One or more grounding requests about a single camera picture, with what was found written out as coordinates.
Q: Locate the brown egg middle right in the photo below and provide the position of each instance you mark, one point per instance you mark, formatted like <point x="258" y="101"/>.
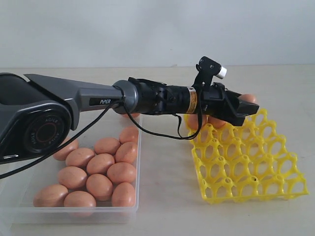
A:
<point x="127" y="152"/>

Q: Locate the brown egg far corner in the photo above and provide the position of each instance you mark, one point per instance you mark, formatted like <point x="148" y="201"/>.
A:
<point x="135" y="115"/>

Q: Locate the brown egg lower left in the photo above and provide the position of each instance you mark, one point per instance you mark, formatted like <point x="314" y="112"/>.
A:
<point x="72" y="177"/>

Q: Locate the yellow plastic egg tray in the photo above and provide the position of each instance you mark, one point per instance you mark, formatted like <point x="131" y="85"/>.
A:
<point x="251" y="162"/>

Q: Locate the brown egg middle row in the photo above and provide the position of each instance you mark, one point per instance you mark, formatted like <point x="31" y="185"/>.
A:
<point x="107" y="145"/>

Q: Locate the brown egg far right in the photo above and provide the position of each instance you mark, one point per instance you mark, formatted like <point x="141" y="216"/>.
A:
<point x="129" y="134"/>

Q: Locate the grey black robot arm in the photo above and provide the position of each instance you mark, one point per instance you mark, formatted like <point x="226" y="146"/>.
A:
<point x="37" y="112"/>

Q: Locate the brown egg near right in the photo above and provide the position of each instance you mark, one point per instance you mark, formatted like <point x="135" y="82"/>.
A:
<point x="123" y="195"/>

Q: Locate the brown egg centre right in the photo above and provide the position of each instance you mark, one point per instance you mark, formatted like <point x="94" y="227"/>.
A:
<point x="121" y="172"/>

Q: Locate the brown egg placed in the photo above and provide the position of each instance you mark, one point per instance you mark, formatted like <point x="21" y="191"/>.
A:
<point x="215" y="122"/>
<point x="192" y="121"/>
<point x="248" y="98"/>

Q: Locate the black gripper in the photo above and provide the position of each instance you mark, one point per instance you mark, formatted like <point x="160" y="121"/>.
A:
<point x="224" y="104"/>

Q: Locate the brown egg near centre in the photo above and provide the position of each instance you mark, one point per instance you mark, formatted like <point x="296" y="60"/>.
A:
<point x="80" y="199"/>

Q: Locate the brown egg lower centre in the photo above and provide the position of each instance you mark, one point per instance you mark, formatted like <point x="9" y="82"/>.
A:
<point x="100" y="187"/>

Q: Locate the clear plastic bin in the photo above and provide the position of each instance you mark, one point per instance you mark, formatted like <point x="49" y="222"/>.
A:
<point x="17" y="192"/>

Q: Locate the brown egg near left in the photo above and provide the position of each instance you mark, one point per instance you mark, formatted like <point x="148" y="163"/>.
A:
<point x="50" y="196"/>

